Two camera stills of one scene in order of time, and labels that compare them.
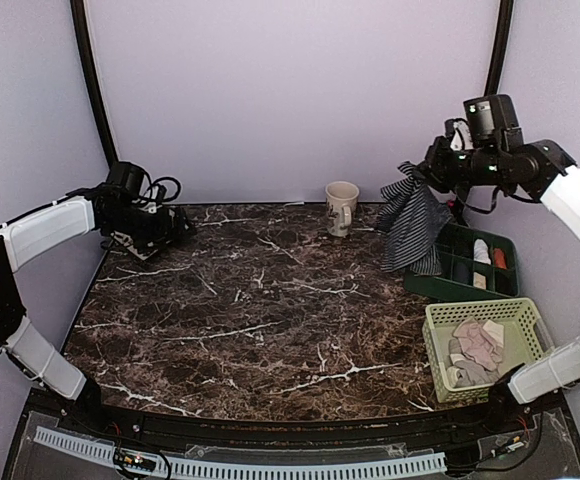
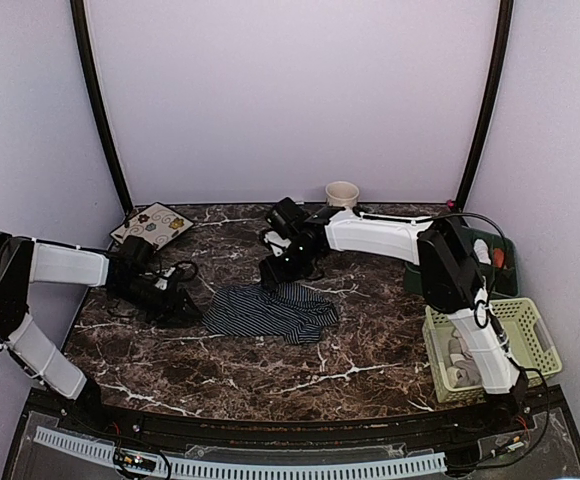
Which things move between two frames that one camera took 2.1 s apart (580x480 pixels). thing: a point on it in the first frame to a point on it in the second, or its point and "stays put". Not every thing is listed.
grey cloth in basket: [465, 372] stays put
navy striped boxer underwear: [410, 222] to [288, 313]
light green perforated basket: [471, 344] stays put
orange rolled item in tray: [500, 260] stays put
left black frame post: [84, 40] stays put
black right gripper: [432, 168] to [275, 274]
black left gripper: [163, 231] to [173, 309]
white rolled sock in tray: [481, 251] stays put
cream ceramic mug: [341, 198] stays put
